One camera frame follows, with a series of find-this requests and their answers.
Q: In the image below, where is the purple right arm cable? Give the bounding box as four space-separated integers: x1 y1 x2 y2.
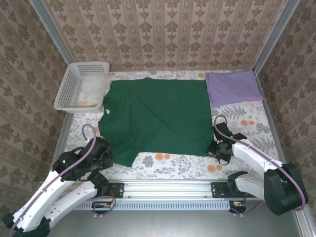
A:
213 115 309 218

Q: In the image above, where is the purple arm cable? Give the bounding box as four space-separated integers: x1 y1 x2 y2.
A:
8 123 117 237
213 115 309 218

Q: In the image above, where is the white plastic perforated basket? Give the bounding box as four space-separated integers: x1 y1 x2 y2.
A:
53 61 110 114

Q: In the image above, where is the floral printed tablecloth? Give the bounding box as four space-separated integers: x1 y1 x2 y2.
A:
64 70 281 181

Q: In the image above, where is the aluminium frame post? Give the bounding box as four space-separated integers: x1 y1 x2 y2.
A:
252 0 301 75
29 0 75 67

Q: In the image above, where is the black connector board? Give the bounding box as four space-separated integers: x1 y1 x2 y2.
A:
91 201 112 214
229 200 247 213

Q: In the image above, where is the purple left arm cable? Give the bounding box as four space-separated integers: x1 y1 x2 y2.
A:
8 123 117 237

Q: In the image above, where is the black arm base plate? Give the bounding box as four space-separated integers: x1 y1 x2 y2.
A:
108 182 124 198
211 182 237 198

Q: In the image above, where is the aluminium mounting rail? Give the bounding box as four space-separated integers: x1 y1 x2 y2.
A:
105 181 232 200

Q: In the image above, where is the purple folded t-shirt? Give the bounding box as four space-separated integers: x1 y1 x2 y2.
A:
205 70 264 108

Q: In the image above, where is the white slotted cable duct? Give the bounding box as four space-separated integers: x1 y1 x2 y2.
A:
71 200 232 211

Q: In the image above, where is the grey metal panel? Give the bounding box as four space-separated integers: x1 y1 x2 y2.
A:
37 209 304 237

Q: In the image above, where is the green t-shirt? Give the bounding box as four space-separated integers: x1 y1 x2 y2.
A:
98 77 214 166

